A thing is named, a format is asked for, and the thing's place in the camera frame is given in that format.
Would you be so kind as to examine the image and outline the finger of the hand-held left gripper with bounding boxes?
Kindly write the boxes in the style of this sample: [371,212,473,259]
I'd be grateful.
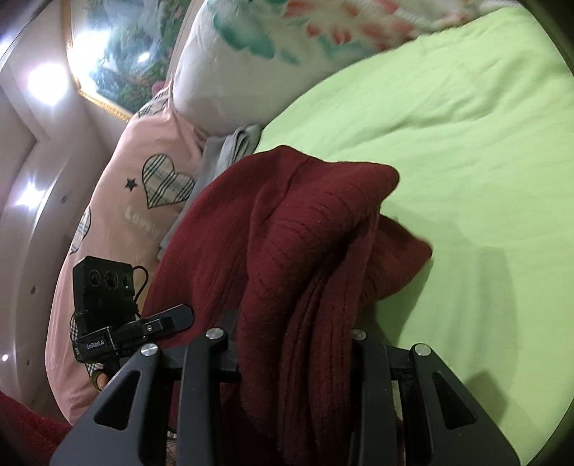
[135,304,195,336]

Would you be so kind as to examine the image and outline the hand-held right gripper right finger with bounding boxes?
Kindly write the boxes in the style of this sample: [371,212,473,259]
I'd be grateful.
[350,329,522,466]

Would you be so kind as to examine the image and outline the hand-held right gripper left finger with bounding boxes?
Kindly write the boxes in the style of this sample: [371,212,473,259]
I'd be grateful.
[49,326,245,466]

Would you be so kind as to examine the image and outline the dark red hooded sweater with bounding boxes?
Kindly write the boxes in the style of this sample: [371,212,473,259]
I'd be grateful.
[142,144,433,466]

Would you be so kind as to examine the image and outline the pink blanket with plaid hearts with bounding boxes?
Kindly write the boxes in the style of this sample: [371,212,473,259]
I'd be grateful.
[47,83,211,425]

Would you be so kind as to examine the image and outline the person's dark red clothing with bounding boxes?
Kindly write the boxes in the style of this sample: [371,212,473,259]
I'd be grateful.
[0,390,72,466]

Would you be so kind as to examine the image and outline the grey folded towel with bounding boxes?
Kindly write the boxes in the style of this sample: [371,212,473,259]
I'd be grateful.
[157,123,263,261]

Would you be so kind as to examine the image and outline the light green bed sheet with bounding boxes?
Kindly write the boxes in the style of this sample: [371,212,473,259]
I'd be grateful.
[253,6,574,466]

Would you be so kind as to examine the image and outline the gold framed landscape picture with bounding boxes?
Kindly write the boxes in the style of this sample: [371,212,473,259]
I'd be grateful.
[63,0,204,122]

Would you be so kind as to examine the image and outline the white floral quilt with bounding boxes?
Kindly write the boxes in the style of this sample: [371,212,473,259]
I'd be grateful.
[171,0,525,135]

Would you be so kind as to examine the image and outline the black cable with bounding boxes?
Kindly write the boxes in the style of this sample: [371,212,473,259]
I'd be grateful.
[133,265,150,314]

